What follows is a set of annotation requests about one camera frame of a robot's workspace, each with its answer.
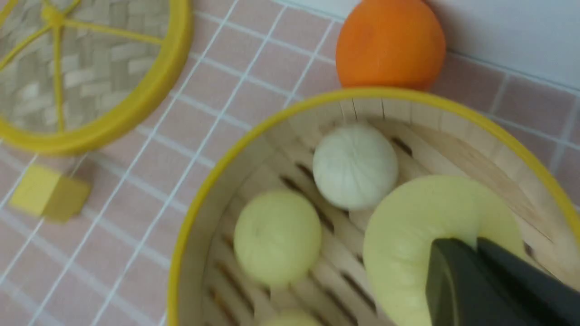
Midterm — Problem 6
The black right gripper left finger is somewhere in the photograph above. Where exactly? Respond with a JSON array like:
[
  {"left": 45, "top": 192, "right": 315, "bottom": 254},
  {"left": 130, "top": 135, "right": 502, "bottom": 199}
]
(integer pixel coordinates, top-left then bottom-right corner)
[{"left": 425, "top": 239, "right": 542, "bottom": 326}]

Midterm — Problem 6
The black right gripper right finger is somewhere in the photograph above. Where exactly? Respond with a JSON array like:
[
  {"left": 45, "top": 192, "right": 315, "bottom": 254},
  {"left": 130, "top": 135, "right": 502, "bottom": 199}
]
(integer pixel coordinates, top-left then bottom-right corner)
[{"left": 477, "top": 237, "right": 580, "bottom": 326}]

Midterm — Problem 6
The yellow bun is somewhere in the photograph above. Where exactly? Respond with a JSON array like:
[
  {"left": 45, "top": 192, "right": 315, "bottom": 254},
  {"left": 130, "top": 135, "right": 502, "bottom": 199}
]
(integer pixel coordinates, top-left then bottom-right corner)
[
  {"left": 233, "top": 188, "right": 323, "bottom": 288},
  {"left": 362, "top": 175, "right": 528, "bottom": 326}
]

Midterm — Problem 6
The white bun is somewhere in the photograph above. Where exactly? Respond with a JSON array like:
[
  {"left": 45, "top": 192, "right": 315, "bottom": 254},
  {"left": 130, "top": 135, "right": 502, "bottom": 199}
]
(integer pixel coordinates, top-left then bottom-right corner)
[{"left": 312, "top": 123, "right": 399, "bottom": 211}]

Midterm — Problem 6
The yellow bamboo steamer lid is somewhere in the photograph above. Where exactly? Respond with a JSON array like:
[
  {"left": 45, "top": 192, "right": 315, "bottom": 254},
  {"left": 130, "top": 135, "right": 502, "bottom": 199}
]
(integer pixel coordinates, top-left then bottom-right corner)
[{"left": 0, "top": 0, "right": 194, "bottom": 155}]

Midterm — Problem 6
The orange fruit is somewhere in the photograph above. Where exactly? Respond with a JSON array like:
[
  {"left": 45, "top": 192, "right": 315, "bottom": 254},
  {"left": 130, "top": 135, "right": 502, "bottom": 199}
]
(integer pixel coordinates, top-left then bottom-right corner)
[{"left": 335, "top": 0, "right": 447, "bottom": 91}]

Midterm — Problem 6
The pink checkered tablecloth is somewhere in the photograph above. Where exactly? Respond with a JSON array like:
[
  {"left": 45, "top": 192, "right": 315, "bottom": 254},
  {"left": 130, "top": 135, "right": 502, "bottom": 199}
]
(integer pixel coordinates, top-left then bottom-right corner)
[{"left": 1, "top": 0, "right": 579, "bottom": 326}]

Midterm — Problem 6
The yellow foam cube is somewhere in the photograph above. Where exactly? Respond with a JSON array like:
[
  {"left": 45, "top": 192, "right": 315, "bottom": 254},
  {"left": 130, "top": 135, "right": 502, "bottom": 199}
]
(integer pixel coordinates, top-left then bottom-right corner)
[{"left": 9, "top": 164, "right": 91, "bottom": 223}]

